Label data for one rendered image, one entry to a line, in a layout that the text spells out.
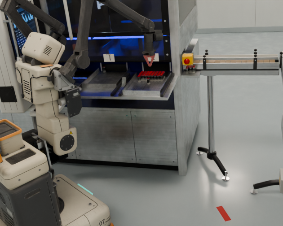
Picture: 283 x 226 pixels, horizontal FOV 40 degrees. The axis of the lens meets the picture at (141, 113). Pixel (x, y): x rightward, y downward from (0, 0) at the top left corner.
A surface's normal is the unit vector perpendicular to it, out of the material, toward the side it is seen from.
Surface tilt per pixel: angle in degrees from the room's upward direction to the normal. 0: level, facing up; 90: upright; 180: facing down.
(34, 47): 48
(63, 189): 0
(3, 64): 90
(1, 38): 90
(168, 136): 90
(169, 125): 90
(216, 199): 0
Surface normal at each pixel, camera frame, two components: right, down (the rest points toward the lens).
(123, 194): -0.09, -0.90
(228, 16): -0.26, 0.44
